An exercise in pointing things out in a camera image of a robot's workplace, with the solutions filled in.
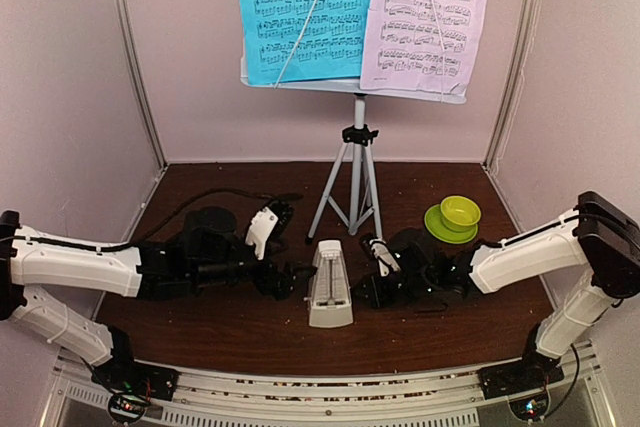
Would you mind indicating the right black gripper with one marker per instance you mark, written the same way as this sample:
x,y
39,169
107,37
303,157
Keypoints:
x,y
375,297

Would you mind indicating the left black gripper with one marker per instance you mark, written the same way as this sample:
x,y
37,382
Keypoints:
x,y
283,287

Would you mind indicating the white metronome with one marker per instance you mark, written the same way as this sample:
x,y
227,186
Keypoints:
x,y
329,298

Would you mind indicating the white perforated music stand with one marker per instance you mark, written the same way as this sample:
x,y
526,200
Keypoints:
x,y
355,147

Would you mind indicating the lilac sheet music page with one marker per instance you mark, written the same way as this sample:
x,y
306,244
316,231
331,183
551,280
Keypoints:
x,y
423,47

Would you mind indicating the blue sheet music page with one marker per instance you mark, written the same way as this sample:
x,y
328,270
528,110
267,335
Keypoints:
x,y
302,40

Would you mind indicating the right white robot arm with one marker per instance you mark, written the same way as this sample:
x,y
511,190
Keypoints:
x,y
435,261

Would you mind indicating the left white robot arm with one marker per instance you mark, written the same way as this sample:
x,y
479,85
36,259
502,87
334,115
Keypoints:
x,y
206,252

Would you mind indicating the green saucer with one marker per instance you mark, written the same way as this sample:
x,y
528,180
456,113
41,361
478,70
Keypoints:
x,y
435,226

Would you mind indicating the green bowl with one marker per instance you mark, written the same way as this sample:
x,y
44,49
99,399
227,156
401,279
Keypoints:
x,y
460,213

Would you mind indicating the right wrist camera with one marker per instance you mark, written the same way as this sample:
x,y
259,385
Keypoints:
x,y
378,250

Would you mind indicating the front aluminium rail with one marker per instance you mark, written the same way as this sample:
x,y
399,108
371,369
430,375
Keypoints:
x,y
446,397

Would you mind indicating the right aluminium frame post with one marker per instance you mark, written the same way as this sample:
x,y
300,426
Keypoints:
x,y
513,88

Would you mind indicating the aluminium frame post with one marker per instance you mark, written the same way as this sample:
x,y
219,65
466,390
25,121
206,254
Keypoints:
x,y
513,88
137,82

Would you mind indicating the left aluminium frame post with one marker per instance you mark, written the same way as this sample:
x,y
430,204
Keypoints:
x,y
137,82

